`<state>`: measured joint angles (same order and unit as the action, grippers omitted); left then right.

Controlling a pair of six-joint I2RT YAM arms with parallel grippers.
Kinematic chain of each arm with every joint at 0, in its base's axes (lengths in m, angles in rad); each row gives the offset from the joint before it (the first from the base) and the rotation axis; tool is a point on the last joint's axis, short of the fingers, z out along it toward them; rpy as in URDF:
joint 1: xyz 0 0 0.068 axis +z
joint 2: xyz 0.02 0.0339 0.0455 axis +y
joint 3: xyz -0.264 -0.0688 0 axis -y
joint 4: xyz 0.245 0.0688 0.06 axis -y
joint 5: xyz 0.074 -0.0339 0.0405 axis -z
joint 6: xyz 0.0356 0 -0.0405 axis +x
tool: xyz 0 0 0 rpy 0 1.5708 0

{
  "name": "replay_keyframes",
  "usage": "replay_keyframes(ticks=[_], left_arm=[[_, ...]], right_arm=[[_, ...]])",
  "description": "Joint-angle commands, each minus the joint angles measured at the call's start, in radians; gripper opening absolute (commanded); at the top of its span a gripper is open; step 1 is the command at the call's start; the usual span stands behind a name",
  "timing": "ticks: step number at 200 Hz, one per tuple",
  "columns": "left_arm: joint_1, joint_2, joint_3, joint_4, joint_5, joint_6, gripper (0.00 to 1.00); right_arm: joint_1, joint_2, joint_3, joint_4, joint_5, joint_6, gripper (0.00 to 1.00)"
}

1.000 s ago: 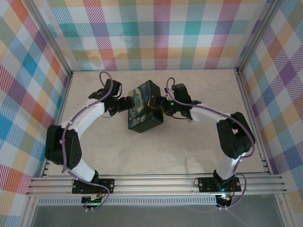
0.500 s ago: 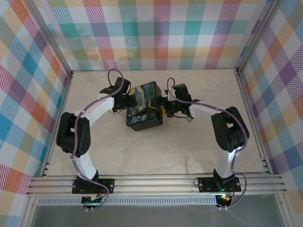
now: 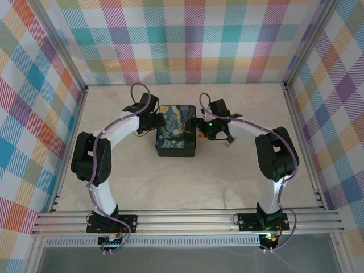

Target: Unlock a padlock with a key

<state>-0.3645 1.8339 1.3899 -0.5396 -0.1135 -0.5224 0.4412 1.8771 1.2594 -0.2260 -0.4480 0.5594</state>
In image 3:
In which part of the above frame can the black box with painting lid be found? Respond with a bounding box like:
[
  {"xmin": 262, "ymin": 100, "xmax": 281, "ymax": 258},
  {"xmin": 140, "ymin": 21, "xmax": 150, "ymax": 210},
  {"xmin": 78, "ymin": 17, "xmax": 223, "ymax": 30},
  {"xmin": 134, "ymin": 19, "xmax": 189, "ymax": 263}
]
[{"xmin": 155, "ymin": 104, "xmax": 197, "ymax": 159}]

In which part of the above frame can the circuit board with orange part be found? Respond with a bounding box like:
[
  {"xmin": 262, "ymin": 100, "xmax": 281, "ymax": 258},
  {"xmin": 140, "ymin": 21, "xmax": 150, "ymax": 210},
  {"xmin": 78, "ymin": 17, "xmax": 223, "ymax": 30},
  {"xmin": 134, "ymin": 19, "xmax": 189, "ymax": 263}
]
[{"xmin": 260, "ymin": 230, "xmax": 282, "ymax": 244}]

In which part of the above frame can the green circuit board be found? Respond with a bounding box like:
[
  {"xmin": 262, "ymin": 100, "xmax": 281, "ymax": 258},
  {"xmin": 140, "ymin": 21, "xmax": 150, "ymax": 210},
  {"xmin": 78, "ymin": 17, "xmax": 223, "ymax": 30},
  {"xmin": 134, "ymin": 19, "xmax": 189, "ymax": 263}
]
[{"xmin": 97, "ymin": 233, "xmax": 127, "ymax": 247}]

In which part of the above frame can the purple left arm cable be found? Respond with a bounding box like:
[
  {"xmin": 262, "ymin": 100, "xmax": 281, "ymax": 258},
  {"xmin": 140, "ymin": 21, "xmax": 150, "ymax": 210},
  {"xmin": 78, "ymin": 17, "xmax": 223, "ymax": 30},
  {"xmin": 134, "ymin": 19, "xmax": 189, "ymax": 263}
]
[{"xmin": 88, "ymin": 83, "xmax": 153, "ymax": 255}]

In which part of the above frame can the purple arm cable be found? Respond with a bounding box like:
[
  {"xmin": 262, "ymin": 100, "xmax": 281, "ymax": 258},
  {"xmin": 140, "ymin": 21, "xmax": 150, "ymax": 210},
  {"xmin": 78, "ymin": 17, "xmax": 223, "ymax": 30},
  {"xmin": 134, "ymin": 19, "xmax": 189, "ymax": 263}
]
[
  {"xmin": 88, "ymin": 83, "xmax": 153, "ymax": 255},
  {"xmin": 198, "ymin": 92, "xmax": 299, "ymax": 254}
]

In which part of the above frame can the aluminium side rail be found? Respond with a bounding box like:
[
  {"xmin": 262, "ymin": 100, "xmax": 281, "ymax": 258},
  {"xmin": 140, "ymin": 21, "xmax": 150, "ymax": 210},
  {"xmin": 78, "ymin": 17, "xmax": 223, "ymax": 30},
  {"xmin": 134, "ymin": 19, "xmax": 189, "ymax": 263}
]
[
  {"xmin": 48, "ymin": 85, "xmax": 89, "ymax": 214},
  {"xmin": 281, "ymin": 82, "xmax": 325, "ymax": 212}
]

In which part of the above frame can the long aluminium mounting rail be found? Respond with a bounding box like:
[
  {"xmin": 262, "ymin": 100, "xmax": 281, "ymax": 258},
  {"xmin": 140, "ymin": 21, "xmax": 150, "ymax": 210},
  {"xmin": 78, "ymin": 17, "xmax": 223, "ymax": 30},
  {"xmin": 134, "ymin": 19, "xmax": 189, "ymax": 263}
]
[{"xmin": 31, "ymin": 210, "xmax": 344, "ymax": 237}]

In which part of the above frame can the slotted grey cable duct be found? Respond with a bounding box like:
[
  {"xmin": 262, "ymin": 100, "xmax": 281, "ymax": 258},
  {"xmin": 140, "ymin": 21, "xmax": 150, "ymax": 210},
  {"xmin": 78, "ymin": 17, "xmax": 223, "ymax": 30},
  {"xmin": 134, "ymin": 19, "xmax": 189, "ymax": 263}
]
[{"xmin": 45, "ymin": 237, "xmax": 261, "ymax": 248}]

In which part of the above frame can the aluminium frame post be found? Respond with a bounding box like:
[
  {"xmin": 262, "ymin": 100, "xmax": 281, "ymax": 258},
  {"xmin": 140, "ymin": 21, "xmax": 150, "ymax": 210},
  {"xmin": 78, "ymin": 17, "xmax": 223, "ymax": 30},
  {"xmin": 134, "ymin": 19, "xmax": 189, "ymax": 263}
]
[
  {"xmin": 281, "ymin": 0, "xmax": 342, "ymax": 89},
  {"xmin": 27, "ymin": 0, "xmax": 89, "ymax": 92}
]

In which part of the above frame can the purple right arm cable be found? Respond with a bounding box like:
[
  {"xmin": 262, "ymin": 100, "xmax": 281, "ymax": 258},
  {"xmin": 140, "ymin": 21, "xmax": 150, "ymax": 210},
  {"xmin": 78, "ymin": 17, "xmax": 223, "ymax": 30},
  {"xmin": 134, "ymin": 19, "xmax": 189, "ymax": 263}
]
[{"xmin": 198, "ymin": 92, "xmax": 299, "ymax": 254}]

